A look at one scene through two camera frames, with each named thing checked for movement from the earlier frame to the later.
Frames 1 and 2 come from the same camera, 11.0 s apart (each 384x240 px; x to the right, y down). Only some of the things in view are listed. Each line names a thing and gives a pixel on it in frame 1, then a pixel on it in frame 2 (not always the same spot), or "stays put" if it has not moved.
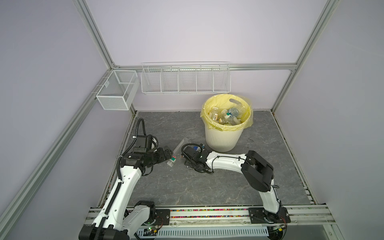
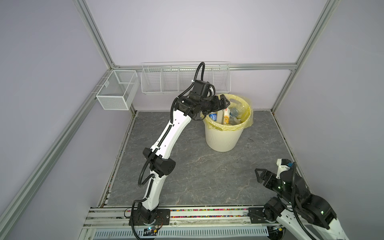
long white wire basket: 186,77 stays put
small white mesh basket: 119,90 stays put
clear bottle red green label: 177,151 to 226,115
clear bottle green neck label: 230,118 stays put
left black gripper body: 158,156 to 212,105
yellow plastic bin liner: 224,101 stays put
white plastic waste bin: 223,141 stays put
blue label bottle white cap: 236,111 stays put
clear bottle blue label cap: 198,148 to 213,116
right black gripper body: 191,165 to 272,183
